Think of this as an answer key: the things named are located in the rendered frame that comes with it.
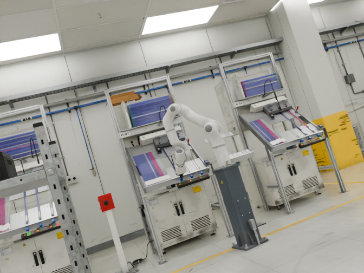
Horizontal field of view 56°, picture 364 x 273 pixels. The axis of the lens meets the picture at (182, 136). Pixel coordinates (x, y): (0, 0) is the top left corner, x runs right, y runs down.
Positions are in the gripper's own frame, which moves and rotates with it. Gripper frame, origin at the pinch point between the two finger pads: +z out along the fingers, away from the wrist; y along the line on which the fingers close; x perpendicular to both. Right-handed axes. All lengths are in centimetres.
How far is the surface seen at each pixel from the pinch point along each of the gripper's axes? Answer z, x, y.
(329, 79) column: 48, 158, 334
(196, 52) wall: 1, 272, 141
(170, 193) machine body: 35.3, 16.4, -7.2
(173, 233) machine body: 65, -11, -17
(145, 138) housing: -4, 71, -13
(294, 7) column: -52, 250, 316
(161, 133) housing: -4, 72, 5
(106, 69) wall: -3, 276, -12
